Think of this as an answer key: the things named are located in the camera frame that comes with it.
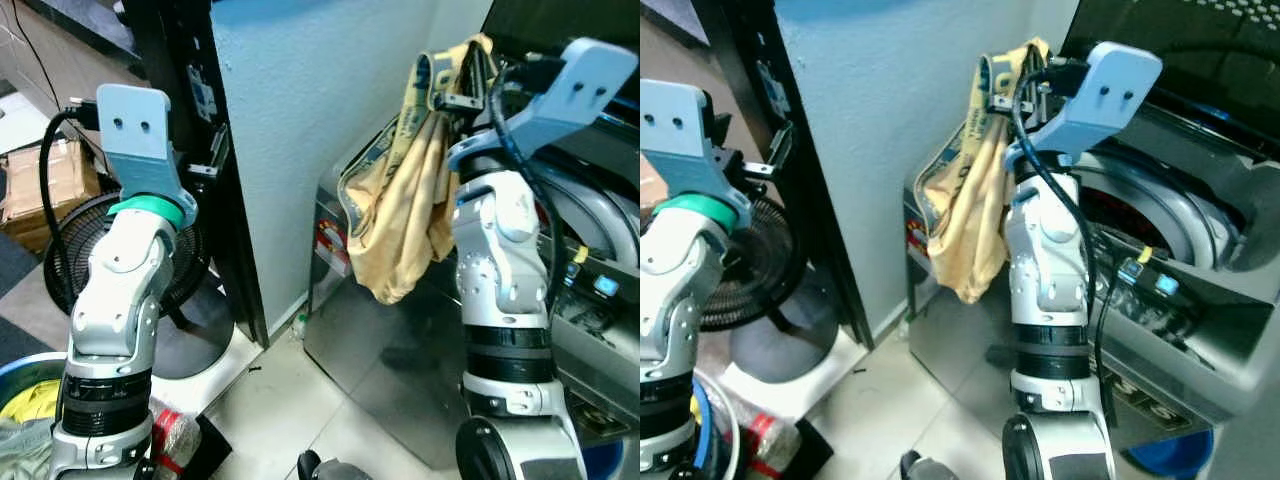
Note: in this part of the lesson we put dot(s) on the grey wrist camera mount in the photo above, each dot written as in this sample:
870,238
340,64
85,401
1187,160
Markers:
570,95
1100,95
675,130
135,130

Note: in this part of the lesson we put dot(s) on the grey green cloth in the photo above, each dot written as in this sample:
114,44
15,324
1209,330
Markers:
20,450

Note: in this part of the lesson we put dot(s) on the robot leg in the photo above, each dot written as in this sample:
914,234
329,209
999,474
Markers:
308,464
948,471
345,471
910,464

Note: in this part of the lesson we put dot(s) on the yellow green cloth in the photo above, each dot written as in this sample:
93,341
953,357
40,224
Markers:
30,400

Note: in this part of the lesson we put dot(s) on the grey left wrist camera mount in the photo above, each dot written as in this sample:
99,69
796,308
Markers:
135,130
675,130

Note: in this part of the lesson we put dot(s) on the blue plastic bucket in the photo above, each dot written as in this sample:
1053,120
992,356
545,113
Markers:
703,420
20,365

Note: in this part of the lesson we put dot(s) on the brown cardboard box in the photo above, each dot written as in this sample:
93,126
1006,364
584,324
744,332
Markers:
70,185
650,185

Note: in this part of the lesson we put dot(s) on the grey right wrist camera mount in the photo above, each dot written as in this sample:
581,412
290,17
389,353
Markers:
570,95
1100,95

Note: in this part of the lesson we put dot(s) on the black rubber mat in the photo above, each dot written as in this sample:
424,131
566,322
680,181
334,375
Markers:
815,450
215,445

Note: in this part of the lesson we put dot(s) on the grey top-load washing machine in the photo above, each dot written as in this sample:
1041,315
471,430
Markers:
980,340
400,370

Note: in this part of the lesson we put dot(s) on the left robot leg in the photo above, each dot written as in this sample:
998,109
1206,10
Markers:
308,464
910,464

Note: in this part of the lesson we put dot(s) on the right robot leg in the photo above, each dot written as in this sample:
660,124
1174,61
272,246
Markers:
345,471
948,471

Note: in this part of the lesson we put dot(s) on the blue plastic basin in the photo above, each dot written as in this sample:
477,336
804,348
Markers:
600,460
1165,455

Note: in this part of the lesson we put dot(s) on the wrapped block with red tape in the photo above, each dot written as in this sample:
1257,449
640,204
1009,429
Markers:
770,440
175,440

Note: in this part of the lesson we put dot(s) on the black standing fan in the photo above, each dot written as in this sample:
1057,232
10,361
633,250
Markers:
65,250
745,290

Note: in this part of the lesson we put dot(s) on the tan yellow printed garment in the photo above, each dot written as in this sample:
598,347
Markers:
965,230
400,220

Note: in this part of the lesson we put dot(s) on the grey metal door hinge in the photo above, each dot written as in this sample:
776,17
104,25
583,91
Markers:
772,82
201,88

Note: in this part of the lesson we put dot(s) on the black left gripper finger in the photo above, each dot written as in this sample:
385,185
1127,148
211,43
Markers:
213,158
775,155

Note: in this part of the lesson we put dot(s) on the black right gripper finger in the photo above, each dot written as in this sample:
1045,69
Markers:
1012,102
462,101

